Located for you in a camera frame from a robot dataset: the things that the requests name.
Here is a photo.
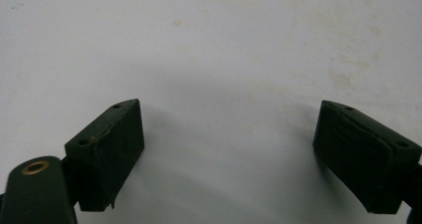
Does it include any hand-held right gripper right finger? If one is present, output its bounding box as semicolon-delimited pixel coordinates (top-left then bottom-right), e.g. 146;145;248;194
312;100;422;215

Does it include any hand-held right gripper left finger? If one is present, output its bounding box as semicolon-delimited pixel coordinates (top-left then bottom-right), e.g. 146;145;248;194
61;98;145;213

